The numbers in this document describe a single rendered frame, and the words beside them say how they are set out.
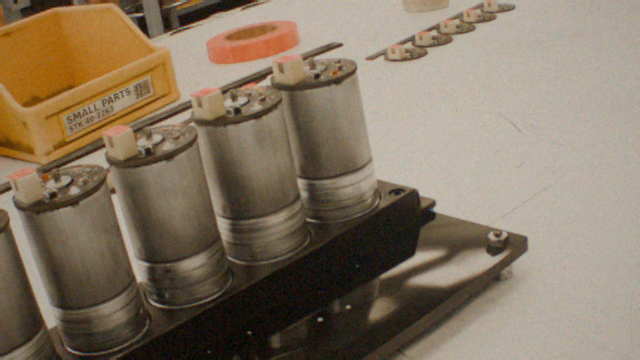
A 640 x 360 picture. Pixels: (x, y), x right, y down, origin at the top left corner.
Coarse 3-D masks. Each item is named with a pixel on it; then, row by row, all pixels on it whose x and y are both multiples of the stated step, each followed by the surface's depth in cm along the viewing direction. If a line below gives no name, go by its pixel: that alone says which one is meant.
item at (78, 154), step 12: (324, 48) 27; (336, 48) 27; (264, 72) 26; (228, 84) 25; (240, 84) 25; (180, 108) 24; (144, 120) 24; (156, 120) 23; (96, 144) 22; (72, 156) 22; (84, 156) 22; (36, 168) 22; (48, 168) 21; (0, 192) 21
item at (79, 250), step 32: (96, 192) 20; (32, 224) 19; (64, 224) 19; (96, 224) 20; (64, 256) 19; (96, 256) 20; (128, 256) 21; (64, 288) 20; (96, 288) 20; (128, 288) 21; (64, 320) 20; (96, 320) 20; (128, 320) 21; (96, 352) 21
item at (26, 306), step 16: (0, 240) 18; (0, 256) 18; (16, 256) 19; (0, 272) 18; (16, 272) 19; (0, 288) 18; (16, 288) 19; (32, 288) 20; (0, 304) 18; (16, 304) 19; (32, 304) 19; (0, 320) 18; (16, 320) 19; (32, 320) 19; (0, 336) 18; (16, 336) 19; (32, 336) 19; (48, 336) 20; (0, 352) 18; (16, 352) 19; (32, 352) 19; (48, 352) 20
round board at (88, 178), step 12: (72, 168) 21; (84, 168) 21; (96, 168) 21; (48, 180) 21; (72, 180) 20; (84, 180) 20; (96, 180) 20; (48, 192) 19; (60, 192) 20; (84, 192) 19; (24, 204) 19; (36, 204) 19; (48, 204) 19; (60, 204) 19
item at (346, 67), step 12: (324, 60) 26; (336, 60) 25; (348, 60) 25; (312, 72) 24; (324, 72) 25; (348, 72) 24; (276, 84) 24; (288, 84) 24; (300, 84) 24; (312, 84) 24; (324, 84) 24
